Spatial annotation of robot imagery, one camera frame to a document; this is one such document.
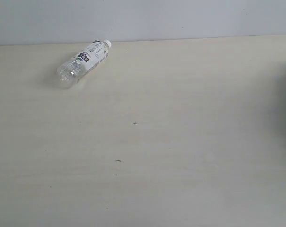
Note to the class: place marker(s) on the clear bottle white-blue label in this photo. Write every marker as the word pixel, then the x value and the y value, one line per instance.
pixel 73 70

